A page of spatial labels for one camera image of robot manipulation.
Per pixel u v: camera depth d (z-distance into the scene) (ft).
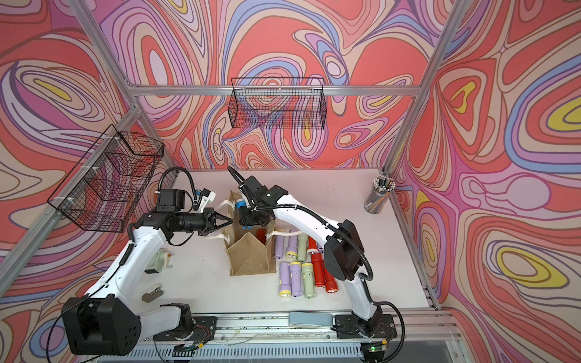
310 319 2.40
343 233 1.61
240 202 2.70
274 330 2.44
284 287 2.63
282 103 3.15
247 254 2.63
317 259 2.84
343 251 1.63
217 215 2.36
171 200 2.03
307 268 2.75
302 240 2.98
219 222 2.35
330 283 2.63
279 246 2.96
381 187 2.96
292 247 2.90
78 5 2.19
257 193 2.12
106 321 1.27
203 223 2.20
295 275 2.69
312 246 2.91
